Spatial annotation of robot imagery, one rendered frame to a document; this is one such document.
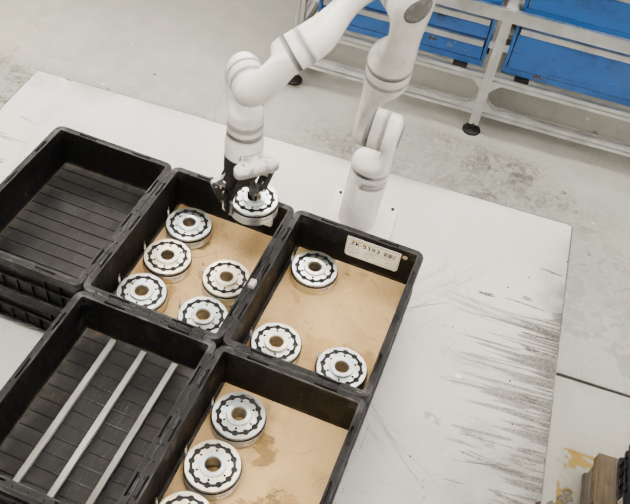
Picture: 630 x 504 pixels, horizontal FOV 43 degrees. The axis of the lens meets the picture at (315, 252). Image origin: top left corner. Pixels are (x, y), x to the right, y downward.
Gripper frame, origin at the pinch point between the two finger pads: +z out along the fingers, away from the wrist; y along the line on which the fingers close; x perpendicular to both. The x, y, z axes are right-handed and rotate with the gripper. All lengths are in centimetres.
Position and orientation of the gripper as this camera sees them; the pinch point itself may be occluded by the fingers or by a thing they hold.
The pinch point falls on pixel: (240, 203)
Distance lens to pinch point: 166.5
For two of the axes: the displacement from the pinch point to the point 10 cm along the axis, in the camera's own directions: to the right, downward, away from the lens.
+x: 4.5, 7.0, -5.6
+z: -1.1, 6.7, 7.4
